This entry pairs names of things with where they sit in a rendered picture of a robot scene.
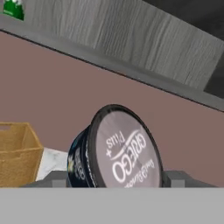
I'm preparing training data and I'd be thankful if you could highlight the grey wood wall cabinet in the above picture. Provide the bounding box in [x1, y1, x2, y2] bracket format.
[0, 0, 224, 112]

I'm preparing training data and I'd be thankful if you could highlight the dark blue yogurt tub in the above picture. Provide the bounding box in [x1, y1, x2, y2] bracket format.
[66, 103, 165, 189]

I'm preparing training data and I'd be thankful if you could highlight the tan woven basket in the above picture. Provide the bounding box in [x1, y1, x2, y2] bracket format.
[0, 122, 45, 188]

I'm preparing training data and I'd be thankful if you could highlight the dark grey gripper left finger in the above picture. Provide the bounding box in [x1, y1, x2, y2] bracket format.
[22, 171, 71, 189]

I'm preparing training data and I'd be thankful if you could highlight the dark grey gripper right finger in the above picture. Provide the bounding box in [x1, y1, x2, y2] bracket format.
[162, 171, 217, 189]

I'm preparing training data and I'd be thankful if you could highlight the green box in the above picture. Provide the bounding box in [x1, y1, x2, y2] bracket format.
[2, 0, 25, 22]

